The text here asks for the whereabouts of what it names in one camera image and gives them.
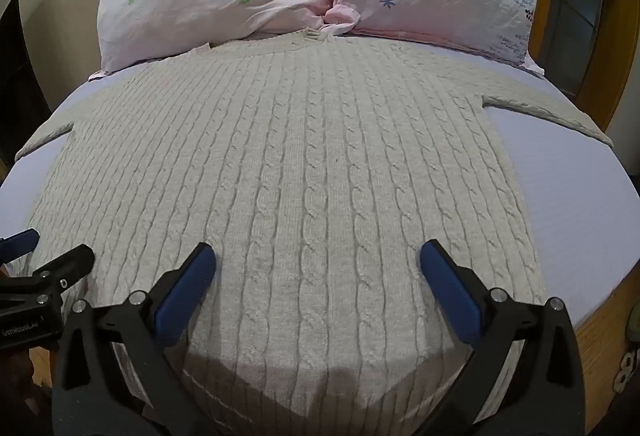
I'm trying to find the white wall socket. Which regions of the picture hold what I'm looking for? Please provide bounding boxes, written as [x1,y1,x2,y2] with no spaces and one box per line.
[614,347,640,392]

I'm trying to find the bed with lavender sheet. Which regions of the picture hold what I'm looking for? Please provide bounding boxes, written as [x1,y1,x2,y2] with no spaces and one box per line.
[0,43,640,436]

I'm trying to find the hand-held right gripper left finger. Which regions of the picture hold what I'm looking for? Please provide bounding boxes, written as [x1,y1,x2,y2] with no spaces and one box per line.
[53,242,217,436]

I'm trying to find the cream cable-knit sweater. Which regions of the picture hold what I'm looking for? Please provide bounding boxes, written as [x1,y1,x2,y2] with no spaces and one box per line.
[14,29,615,436]

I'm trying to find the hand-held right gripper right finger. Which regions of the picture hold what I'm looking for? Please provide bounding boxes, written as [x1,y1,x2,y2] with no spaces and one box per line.
[419,239,586,436]

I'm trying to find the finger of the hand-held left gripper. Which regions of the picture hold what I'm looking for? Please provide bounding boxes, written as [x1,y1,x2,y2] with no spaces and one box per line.
[0,244,96,307]
[0,228,41,264]

